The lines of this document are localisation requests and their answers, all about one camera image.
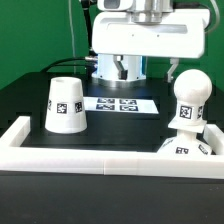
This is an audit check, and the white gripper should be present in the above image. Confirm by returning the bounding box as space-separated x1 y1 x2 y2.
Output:
92 9 210 82

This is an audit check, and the white lamp bulb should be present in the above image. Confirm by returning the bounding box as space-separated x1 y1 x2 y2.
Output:
174 69 212 126

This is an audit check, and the white lamp base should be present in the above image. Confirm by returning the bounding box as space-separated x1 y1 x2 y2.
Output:
158 119 212 156

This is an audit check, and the white lamp shade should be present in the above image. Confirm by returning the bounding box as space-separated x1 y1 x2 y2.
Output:
45 77 87 134

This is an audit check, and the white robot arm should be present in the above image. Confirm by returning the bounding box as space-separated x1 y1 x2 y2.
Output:
92 0 221 86

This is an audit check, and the marker tag sheet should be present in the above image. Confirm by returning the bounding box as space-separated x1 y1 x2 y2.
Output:
84 97 158 114

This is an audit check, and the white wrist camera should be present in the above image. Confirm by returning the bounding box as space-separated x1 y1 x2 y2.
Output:
97 0 134 11

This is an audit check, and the black hose on stand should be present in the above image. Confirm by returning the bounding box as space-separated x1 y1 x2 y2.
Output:
79 0 98 58

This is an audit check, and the black cable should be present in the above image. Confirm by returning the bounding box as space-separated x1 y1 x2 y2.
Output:
40 56 98 73

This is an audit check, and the white frame wall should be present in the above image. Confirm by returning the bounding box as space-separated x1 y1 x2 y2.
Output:
0 116 224 179

